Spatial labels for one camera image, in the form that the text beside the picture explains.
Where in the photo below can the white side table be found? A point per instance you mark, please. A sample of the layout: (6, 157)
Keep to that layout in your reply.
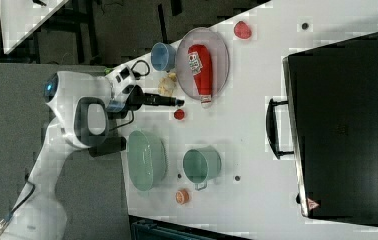
(20, 18)

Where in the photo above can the blue cup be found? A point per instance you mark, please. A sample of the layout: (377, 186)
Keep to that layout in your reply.
(163, 57)

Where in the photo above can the green oval colander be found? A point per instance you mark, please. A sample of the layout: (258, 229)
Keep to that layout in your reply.
(147, 161)

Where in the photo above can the black toaster oven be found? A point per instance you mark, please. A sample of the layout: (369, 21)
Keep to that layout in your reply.
(332, 99)

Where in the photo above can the green metal pot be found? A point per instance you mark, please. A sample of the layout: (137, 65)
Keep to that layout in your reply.
(201, 165)

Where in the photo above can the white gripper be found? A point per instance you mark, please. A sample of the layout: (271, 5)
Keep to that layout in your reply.
(125, 92)

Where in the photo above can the large red strawberry toy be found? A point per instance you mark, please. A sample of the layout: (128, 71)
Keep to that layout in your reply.
(242, 30)

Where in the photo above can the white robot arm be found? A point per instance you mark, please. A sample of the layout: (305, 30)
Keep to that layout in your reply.
(83, 105)

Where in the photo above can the orange slice toy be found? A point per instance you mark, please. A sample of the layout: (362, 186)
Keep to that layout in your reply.
(182, 196)

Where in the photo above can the grey round plate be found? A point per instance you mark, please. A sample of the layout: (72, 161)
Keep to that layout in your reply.
(219, 57)

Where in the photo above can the red plush ketchup bottle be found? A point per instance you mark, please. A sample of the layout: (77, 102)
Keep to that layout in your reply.
(200, 64)

